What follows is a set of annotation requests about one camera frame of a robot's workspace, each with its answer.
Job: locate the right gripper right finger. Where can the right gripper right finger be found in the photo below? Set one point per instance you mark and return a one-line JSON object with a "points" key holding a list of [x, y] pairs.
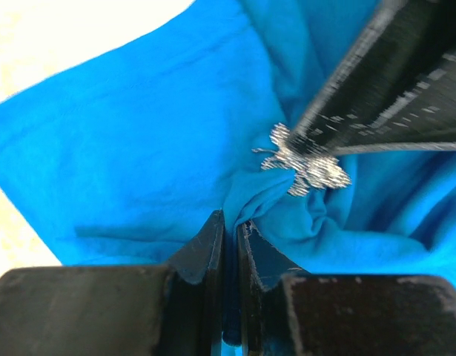
{"points": [[288, 311]]}

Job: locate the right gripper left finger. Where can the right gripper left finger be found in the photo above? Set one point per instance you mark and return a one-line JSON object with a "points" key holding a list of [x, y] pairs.
{"points": [[174, 308]]}

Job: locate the silver leaf brooch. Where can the silver leaf brooch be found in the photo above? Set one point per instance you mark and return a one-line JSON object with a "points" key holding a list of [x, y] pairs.
{"points": [[319, 172]]}

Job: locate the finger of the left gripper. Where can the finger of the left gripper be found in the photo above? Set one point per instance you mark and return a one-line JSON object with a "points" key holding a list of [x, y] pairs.
{"points": [[395, 90]]}

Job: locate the blue garment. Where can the blue garment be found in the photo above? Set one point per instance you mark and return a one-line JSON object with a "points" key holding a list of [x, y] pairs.
{"points": [[121, 160]]}

